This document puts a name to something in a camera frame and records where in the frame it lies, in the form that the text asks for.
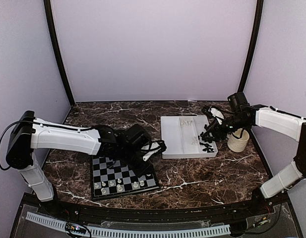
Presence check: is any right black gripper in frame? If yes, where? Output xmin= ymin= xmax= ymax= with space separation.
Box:
xmin=202 ymin=114 xmax=249 ymax=142

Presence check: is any black grey chessboard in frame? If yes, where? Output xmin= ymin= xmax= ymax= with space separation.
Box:
xmin=90 ymin=157 xmax=160 ymax=201

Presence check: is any white plastic compartment tray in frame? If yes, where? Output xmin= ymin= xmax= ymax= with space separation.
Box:
xmin=160 ymin=116 xmax=218 ymax=159

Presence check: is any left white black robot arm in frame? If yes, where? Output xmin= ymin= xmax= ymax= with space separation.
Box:
xmin=0 ymin=111 xmax=167 ymax=216

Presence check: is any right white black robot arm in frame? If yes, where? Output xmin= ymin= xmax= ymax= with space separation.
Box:
xmin=200 ymin=92 xmax=306 ymax=215

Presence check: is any pile of white chess pieces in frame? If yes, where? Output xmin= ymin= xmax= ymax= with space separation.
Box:
xmin=180 ymin=117 xmax=199 ymax=146

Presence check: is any cream ribbed mug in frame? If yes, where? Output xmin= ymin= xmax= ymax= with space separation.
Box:
xmin=227 ymin=128 xmax=249 ymax=153

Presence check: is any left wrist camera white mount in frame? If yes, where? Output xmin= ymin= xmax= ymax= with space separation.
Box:
xmin=140 ymin=140 xmax=167 ymax=162

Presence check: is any black front rail base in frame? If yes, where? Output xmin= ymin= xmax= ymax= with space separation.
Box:
xmin=10 ymin=193 xmax=303 ymax=238

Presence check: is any white slotted cable duct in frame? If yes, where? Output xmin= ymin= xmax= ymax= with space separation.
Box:
xmin=25 ymin=211 xmax=231 ymax=238

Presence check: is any right black frame post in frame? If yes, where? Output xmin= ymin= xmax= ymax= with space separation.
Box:
xmin=237 ymin=0 xmax=264 ymax=92

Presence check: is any black frame post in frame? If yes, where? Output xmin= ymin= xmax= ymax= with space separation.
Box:
xmin=43 ymin=0 xmax=75 ymax=107
xmin=237 ymin=0 xmax=264 ymax=92

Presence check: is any left black frame post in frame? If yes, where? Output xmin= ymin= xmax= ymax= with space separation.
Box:
xmin=43 ymin=0 xmax=75 ymax=107

